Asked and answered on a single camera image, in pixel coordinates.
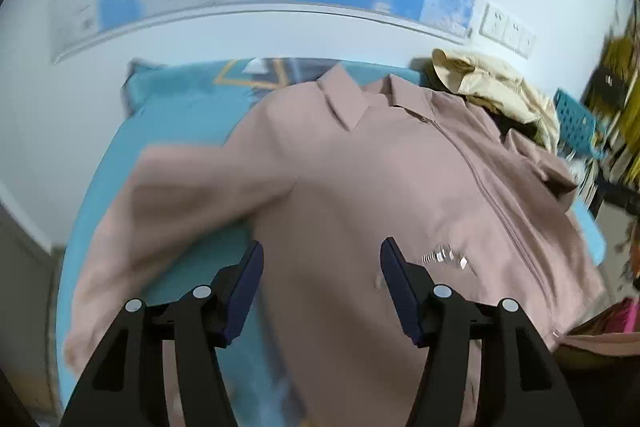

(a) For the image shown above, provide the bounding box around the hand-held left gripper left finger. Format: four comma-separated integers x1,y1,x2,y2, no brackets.
60,240,265,427

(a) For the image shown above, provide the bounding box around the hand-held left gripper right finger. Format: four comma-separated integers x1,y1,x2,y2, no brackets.
380,237,585,427

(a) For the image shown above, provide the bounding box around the pink zip jacket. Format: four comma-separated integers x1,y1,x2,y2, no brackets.
64,63,640,427

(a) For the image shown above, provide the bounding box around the teal patterned bed sheet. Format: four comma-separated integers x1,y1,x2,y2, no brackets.
56,57,607,427

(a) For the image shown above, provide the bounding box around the teal patterned pillow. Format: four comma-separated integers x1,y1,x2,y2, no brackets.
121,56,426,114

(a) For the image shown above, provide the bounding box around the cream yellow garment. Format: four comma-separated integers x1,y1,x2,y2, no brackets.
431,48,561,154

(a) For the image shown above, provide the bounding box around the pink cloth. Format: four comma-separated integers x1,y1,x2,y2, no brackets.
590,297,640,333

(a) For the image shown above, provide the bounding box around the teal perforated plastic basket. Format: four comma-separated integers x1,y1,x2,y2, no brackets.
553,88,606,158

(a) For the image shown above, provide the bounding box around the yellow and black clutter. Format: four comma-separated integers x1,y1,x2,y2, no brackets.
570,2,640,278

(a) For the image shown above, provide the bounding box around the white wall socket panel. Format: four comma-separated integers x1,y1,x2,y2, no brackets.
479,2,538,60

